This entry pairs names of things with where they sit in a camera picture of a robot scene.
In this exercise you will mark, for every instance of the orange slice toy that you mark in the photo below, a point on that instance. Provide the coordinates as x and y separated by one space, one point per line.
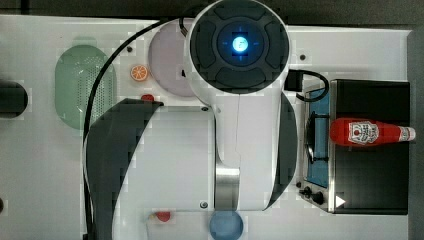
139 73

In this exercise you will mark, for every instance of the black steel toaster oven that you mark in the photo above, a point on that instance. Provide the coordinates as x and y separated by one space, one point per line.
355 180

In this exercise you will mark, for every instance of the small red strawberry toy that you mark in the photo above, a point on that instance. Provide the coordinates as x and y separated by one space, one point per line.
147 97

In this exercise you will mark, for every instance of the lilac round plate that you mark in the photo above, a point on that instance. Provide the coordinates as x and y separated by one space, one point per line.
166 60

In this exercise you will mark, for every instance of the green oval colander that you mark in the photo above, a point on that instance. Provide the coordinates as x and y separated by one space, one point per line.
75 74

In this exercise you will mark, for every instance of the red plush ketchup bottle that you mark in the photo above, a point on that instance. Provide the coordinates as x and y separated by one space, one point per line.
357 132

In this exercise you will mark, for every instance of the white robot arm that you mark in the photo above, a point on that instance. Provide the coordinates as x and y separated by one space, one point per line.
147 162

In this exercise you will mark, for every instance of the large red strawberry toy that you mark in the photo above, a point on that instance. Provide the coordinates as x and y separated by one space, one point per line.
163 216

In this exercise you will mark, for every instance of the blue cup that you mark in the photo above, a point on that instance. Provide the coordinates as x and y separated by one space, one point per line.
226 225

